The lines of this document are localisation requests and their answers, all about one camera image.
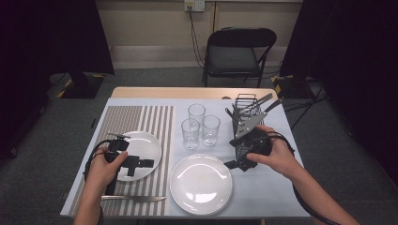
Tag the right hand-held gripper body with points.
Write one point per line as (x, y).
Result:
(256, 145)

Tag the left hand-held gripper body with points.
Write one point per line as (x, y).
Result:
(119, 145)

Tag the white plate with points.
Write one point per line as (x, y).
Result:
(147, 145)
(226, 207)
(200, 184)

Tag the steel table knife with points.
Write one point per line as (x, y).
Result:
(137, 198)

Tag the person's right hand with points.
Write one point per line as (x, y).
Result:
(280, 153)

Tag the person's left hand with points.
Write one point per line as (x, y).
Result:
(101, 172)

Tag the brown white striped placemat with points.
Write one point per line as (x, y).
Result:
(125, 118)

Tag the steel cutlery piece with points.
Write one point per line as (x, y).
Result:
(266, 97)
(274, 105)
(231, 115)

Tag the clear drinking glass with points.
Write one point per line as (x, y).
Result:
(211, 129)
(196, 112)
(190, 134)

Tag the white table cover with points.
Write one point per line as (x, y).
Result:
(259, 200)

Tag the black folding chair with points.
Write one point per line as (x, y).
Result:
(237, 59)

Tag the black curtain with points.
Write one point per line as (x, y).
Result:
(47, 37)
(359, 62)

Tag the white wall socket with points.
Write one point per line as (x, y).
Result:
(194, 4)

